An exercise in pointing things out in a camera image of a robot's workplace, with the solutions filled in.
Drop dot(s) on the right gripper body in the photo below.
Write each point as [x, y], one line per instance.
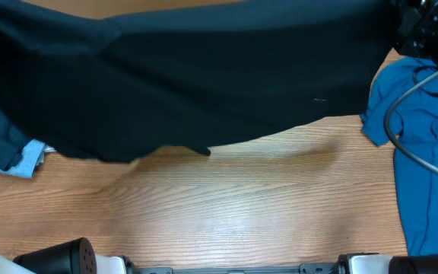
[413, 29]

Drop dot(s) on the black t-shirt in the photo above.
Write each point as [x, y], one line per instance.
[117, 89]

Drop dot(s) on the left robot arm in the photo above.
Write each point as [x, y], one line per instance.
[73, 257]

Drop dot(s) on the blue polo shirt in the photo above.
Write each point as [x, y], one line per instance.
[415, 121]

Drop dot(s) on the folded white patterned cloth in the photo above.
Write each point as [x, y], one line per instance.
[45, 151]

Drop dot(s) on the folded light blue shirt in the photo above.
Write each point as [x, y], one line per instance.
[27, 165]

